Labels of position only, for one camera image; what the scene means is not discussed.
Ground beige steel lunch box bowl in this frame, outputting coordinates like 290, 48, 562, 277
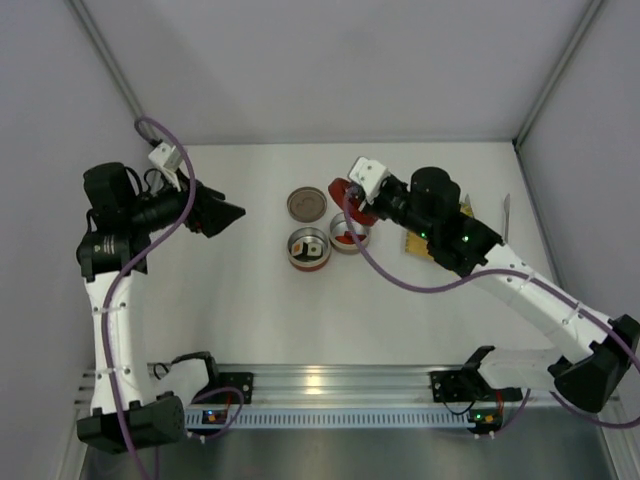
329, 213, 371, 254

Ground red lunch box lid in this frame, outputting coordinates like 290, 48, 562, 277
328, 178, 371, 215

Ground beige lunch box lid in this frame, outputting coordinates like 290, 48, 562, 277
286, 186, 327, 223

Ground green sushi roll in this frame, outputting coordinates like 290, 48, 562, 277
306, 242, 324, 259

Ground red steel lunch box bowl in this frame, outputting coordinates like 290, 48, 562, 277
286, 227, 332, 272

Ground orange sushi roll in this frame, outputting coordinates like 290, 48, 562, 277
290, 240, 309, 259

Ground stainless steel food tongs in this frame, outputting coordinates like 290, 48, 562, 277
460, 194, 511, 242

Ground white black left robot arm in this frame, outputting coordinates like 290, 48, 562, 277
76, 162, 246, 454

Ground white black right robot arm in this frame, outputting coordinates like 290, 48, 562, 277
337, 157, 639, 414

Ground bamboo woven serving tray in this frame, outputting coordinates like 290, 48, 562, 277
404, 196, 475, 261

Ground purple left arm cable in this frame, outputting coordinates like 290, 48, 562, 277
102, 115, 246, 480

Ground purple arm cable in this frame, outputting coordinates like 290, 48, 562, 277
102, 115, 246, 480
339, 187, 640, 441

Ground aluminium left side frame rail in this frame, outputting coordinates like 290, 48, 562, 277
64, 0, 146, 121

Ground aluminium frame rail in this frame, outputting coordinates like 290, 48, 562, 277
64, 0, 146, 121
74, 363, 621, 407

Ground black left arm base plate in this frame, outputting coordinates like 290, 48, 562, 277
208, 371, 254, 405

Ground aluminium front frame rail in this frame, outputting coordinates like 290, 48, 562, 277
74, 363, 621, 407

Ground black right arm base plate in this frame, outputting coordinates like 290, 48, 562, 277
429, 369, 524, 404

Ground slotted grey cable duct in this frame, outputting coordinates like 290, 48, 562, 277
185, 407, 502, 430

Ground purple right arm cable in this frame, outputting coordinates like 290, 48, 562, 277
339, 187, 640, 441

